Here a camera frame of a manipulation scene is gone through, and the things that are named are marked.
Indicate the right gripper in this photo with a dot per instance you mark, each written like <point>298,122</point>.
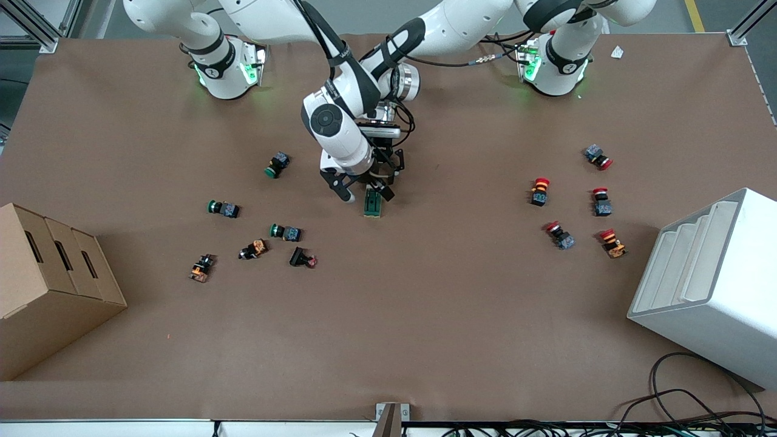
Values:
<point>365,178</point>

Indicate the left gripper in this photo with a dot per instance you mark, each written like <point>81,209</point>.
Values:
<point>383,153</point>

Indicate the green load switch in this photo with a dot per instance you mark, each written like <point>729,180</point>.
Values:
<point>373,207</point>

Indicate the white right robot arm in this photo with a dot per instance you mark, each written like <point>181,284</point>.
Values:
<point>340,133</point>

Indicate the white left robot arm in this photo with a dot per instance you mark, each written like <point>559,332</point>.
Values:
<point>461,24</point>

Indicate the green push button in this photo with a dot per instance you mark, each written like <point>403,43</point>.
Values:
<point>277,165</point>
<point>288,232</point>
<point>226,209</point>

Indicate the brown paper table cover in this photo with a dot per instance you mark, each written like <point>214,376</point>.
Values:
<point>388,315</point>

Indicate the red emergency button yellow collar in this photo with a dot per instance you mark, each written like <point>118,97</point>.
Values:
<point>539,193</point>

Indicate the red push button grey base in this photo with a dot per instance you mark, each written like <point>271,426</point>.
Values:
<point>597,155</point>
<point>561,237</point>
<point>602,205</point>

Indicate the red emergency button orange base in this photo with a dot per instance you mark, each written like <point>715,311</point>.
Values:
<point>613,244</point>

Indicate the white paper scrap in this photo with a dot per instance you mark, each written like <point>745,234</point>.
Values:
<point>617,52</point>

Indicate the brown cardboard box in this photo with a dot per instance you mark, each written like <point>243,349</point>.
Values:
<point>42,303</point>

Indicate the white stepped rack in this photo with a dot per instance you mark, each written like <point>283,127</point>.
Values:
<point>722,315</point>

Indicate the black switch with red lamp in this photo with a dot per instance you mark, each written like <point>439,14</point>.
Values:
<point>300,258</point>

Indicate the black orange selector switch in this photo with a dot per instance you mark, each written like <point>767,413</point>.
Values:
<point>201,268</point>
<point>254,249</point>

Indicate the grey metal bracket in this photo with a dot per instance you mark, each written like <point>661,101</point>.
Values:
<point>391,419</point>

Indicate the aluminium frame profile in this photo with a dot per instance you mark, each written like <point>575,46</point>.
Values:
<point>45,27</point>
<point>743,27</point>

